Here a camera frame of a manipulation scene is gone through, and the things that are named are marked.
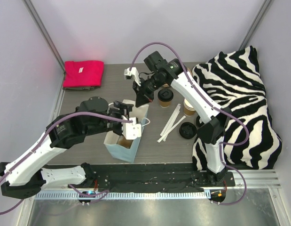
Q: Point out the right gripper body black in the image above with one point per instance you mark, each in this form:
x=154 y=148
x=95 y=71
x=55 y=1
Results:
x=142 y=91

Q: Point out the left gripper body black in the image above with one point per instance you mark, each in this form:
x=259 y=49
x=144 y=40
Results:
x=121 y=109

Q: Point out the black coffee cup lid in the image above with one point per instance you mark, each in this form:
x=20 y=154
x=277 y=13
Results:
x=165 y=95

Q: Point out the light blue paper bag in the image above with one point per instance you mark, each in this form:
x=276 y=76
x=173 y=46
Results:
x=121 y=148

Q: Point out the brown cardboard cup carrier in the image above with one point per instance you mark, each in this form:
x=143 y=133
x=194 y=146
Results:
x=188 y=70

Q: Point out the brown paper coffee cup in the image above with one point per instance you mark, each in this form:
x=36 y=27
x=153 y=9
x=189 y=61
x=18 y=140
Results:
x=164 y=103

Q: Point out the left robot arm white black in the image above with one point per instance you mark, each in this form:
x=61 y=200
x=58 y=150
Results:
x=27 y=175

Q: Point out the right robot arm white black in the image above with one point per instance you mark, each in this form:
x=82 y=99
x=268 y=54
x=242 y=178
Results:
x=174 y=73

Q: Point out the white wrapped straw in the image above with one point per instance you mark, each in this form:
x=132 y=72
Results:
x=168 y=124
x=170 y=120
x=171 y=129

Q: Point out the stack of paper cups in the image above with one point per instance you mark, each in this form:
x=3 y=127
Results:
x=188 y=110

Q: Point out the olive cloth under red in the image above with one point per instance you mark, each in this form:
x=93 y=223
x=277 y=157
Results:
x=87 y=88

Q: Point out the stack of black lids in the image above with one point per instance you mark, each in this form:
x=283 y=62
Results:
x=187 y=130

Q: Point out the red folded cloth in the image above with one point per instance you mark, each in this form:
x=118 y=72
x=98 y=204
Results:
x=83 y=74

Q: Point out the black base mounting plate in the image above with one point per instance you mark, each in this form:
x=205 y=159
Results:
x=153 y=178

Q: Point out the zebra pattern blanket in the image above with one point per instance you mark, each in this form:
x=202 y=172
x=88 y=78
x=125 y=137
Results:
x=233 y=80

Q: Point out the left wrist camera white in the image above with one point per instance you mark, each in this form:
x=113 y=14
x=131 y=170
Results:
x=132 y=130

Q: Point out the white slotted cable duct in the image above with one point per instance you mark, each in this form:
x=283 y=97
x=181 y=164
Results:
x=72 y=195

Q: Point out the aluminium frame rail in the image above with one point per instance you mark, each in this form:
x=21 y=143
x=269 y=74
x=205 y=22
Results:
x=256 y=179

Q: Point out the left corner metal post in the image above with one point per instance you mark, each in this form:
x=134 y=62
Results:
x=42 y=29

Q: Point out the corner metal post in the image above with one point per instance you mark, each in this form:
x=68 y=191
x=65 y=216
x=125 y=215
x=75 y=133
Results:
x=265 y=6
x=42 y=29

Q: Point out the right corner metal post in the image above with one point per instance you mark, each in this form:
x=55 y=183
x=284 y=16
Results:
x=265 y=6

